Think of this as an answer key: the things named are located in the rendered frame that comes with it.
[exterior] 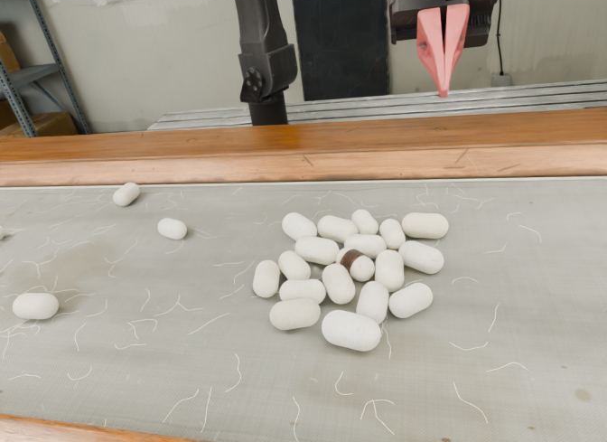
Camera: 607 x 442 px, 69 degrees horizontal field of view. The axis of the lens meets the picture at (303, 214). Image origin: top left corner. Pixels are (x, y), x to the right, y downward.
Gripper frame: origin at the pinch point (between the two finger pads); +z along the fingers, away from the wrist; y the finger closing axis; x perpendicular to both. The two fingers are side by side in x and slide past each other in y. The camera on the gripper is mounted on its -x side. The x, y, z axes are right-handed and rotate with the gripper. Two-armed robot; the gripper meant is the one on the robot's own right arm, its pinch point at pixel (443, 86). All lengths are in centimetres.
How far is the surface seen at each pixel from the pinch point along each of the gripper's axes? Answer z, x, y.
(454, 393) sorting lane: 26.9, -12.2, -1.4
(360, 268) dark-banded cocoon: 19.2, -7.8, -7.1
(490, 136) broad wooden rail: 3.3, 4.8, 4.8
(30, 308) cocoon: 23.1, -11.4, -31.4
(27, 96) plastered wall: -111, 150, -226
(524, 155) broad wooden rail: 6.2, 3.5, 7.4
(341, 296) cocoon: 21.5, -9.3, -8.2
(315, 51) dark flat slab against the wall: -116, 143, -47
